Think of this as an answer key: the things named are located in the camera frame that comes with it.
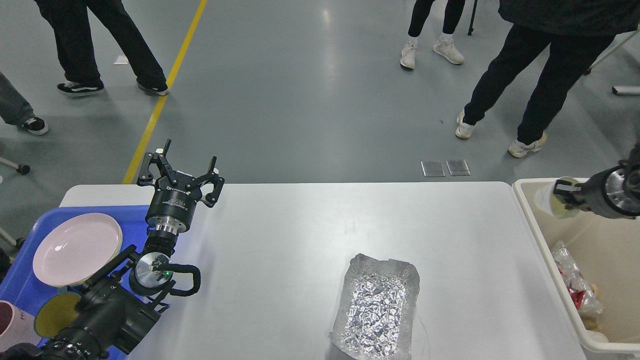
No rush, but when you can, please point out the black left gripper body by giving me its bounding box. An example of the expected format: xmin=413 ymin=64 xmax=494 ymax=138
xmin=145 ymin=170 xmax=211 ymax=234

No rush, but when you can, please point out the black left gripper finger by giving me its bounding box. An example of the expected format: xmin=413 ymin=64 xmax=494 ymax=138
xmin=137 ymin=139 xmax=177 ymax=187
xmin=198 ymin=156 xmax=226 ymax=208

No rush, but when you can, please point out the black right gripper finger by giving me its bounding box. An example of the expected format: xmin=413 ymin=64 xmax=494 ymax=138
xmin=556 ymin=196 xmax=588 ymax=214
xmin=553 ymin=181 xmax=584 ymax=196

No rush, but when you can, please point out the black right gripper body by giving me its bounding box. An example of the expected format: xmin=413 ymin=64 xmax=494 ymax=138
xmin=580 ymin=167 xmax=640 ymax=219

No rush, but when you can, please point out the white lid bottom edge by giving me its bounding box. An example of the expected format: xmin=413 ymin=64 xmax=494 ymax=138
xmin=534 ymin=177 xmax=581 ymax=219

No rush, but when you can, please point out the crushed red soda can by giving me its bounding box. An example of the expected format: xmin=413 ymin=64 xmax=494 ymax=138
xmin=567 ymin=287 xmax=587 ymax=310

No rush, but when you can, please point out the pink plate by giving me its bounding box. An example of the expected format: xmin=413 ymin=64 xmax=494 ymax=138
xmin=32 ymin=212 xmax=123 ymax=288

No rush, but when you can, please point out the blue-grey mug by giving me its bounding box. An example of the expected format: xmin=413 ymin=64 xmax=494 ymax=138
xmin=34 ymin=291 xmax=82 ymax=338

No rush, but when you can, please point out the aluminium foil tray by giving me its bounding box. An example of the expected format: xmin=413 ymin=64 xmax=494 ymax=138
xmin=329 ymin=253 xmax=420 ymax=360

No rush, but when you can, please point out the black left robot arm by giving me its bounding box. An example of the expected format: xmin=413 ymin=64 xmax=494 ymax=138
xmin=1 ymin=140 xmax=226 ymax=360

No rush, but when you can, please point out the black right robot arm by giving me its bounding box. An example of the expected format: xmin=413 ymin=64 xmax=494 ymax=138
xmin=549 ymin=143 xmax=640 ymax=220

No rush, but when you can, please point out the beige plastic bin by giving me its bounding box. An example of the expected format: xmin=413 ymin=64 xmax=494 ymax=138
xmin=512 ymin=178 xmax=640 ymax=360

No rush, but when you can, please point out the metal floor plate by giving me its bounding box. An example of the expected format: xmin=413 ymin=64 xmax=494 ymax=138
xmin=420 ymin=161 xmax=446 ymax=178
xmin=446 ymin=159 xmax=471 ymax=177

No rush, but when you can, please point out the person in olive trousers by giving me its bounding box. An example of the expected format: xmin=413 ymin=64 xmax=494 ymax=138
xmin=0 ymin=73 xmax=50 ymax=136

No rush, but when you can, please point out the person in black tracksuit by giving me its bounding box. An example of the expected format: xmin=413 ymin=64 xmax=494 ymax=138
xmin=454 ymin=0 xmax=640 ymax=158

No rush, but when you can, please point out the person in grey sweater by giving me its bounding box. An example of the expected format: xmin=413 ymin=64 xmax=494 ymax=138
xmin=34 ymin=0 xmax=170 ymax=97

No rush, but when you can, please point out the person in white sneakers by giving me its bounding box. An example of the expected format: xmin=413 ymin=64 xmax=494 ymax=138
xmin=399 ymin=0 xmax=467 ymax=71

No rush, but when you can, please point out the pink mug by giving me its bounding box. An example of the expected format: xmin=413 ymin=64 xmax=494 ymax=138
xmin=0 ymin=300 xmax=42 ymax=352

